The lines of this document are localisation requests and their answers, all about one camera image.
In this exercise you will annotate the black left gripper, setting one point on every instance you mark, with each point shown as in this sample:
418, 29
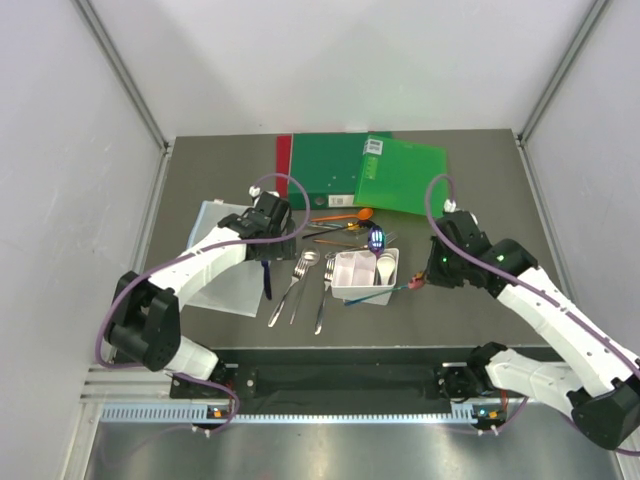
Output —
283, 250

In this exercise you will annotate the iridescent spoon pink bowl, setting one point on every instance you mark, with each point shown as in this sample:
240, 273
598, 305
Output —
415, 283

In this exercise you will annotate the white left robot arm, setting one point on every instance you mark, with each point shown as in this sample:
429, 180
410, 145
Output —
143, 321

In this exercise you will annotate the red folder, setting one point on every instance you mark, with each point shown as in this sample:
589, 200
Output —
283, 153

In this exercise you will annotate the dark blue table knife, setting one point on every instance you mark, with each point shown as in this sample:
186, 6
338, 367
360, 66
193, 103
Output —
267, 280

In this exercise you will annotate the orange plastic spoon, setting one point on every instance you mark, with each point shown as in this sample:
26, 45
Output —
362, 214

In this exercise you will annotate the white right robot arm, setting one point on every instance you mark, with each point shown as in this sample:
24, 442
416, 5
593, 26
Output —
598, 386

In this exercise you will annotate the dark green ring binder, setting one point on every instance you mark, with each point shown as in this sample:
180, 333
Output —
327, 165

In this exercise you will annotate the clear mesh zip pouch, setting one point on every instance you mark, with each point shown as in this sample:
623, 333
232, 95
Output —
238, 290

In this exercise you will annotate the white divided plastic container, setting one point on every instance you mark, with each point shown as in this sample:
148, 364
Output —
354, 277

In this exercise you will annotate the silver spoon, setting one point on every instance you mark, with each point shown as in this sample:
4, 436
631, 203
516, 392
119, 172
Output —
311, 257

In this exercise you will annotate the grey slotted cable duct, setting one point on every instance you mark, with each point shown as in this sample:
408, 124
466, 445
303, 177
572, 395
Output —
206, 414

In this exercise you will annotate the light green plastic folder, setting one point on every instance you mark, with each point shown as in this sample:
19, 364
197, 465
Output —
395, 174

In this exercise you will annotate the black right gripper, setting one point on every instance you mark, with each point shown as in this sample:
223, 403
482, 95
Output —
435, 277

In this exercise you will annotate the white ceramic spoon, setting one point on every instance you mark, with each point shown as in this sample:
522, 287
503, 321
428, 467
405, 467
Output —
385, 267

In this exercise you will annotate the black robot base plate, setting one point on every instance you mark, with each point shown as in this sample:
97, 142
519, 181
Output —
455, 383

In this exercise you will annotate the iridescent purple ornate spoon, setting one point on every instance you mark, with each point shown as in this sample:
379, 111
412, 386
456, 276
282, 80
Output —
376, 242

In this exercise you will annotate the black iridescent spoon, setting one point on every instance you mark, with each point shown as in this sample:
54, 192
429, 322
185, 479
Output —
353, 228

